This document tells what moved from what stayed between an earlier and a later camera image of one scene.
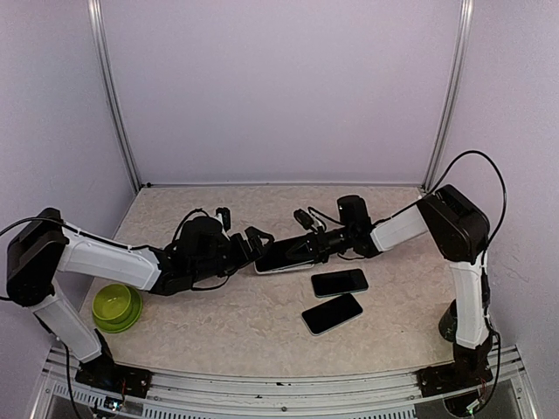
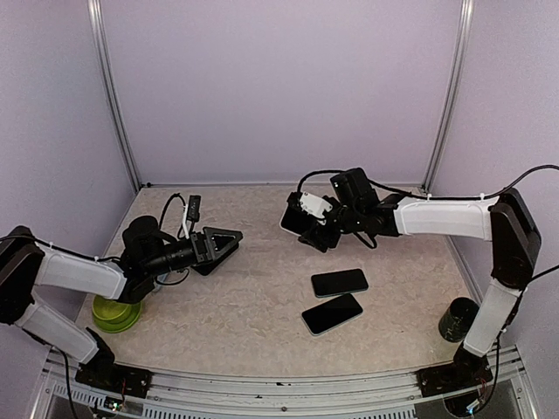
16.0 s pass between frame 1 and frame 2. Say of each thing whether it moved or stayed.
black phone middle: stayed
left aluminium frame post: stayed
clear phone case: moved
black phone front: stayed
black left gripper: moved
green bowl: stayed
